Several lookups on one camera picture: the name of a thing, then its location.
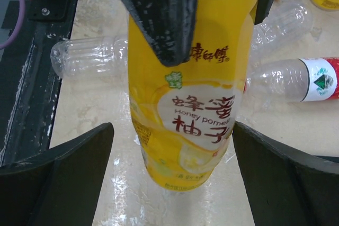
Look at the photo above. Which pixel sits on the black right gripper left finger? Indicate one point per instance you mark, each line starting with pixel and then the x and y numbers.
pixel 60 186

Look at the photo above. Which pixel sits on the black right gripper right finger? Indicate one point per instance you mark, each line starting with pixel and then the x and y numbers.
pixel 285 186

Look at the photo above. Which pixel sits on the clear crushed bottle middle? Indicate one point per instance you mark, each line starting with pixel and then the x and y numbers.
pixel 285 24

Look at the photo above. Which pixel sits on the long clear crushed bottle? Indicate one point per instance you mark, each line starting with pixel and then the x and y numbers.
pixel 90 57

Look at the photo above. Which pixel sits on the red label clear bottle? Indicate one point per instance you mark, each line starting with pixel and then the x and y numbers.
pixel 295 80

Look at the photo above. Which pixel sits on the black base frame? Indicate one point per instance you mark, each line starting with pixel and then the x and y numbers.
pixel 29 86

